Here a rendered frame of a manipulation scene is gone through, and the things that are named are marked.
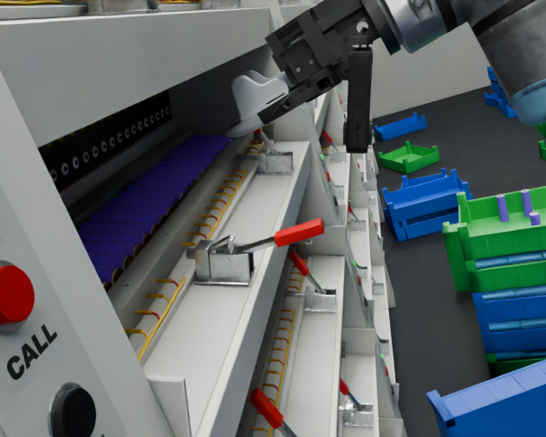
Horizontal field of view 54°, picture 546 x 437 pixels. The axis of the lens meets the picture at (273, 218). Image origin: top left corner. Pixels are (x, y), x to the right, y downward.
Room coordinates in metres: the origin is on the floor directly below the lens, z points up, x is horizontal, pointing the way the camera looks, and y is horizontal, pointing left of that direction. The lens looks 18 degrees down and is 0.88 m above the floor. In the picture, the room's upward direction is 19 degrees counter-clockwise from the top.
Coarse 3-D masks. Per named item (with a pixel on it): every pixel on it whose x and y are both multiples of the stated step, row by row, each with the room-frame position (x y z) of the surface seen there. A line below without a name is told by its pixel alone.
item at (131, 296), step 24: (240, 144) 0.68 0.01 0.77; (216, 168) 0.57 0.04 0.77; (192, 192) 0.50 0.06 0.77; (216, 192) 0.53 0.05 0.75; (192, 216) 0.44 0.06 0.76; (168, 240) 0.39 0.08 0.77; (144, 264) 0.35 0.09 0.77; (168, 264) 0.37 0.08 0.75; (120, 288) 0.32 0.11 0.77; (144, 288) 0.33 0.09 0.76; (120, 312) 0.29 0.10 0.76; (144, 312) 0.31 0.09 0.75
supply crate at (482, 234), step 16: (464, 192) 1.17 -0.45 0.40; (512, 192) 1.14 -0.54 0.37; (544, 192) 1.11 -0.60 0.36; (464, 208) 1.17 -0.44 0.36; (480, 208) 1.17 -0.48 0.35; (496, 208) 1.15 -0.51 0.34; (512, 208) 1.14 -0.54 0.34; (544, 208) 1.11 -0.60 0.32; (464, 224) 1.01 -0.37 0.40; (480, 224) 1.14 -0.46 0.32; (496, 224) 1.11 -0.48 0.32; (512, 224) 1.09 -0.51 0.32; (528, 224) 1.06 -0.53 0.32; (544, 224) 0.94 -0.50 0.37; (464, 240) 1.00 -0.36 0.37; (480, 240) 0.99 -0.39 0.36; (496, 240) 0.98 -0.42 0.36; (512, 240) 0.97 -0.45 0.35; (528, 240) 0.96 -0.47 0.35; (544, 240) 0.94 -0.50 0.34; (464, 256) 1.01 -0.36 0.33; (480, 256) 0.99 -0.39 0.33; (496, 256) 0.98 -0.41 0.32
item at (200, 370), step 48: (144, 144) 0.67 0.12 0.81; (288, 144) 0.76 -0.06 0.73; (288, 192) 0.55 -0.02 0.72; (192, 240) 0.44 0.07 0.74; (240, 240) 0.43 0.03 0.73; (192, 288) 0.36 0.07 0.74; (240, 288) 0.35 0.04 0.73; (144, 336) 0.30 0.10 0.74; (192, 336) 0.29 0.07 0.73; (240, 336) 0.29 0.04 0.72; (192, 384) 0.25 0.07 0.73; (240, 384) 0.28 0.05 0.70; (192, 432) 0.21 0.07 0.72
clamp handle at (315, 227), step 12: (288, 228) 0.36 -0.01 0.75; (300, 228) 0.35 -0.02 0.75; (312, 228) 0.34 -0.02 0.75; (228, 240) 0.36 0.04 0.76; (264, 240) 0.36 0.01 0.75; (276, 240) 0.35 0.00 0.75; (288, 240) 0.35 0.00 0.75; (300, 240) 0.35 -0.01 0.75; (228, 252) 0.36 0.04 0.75; (240, 252) 0.36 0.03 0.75
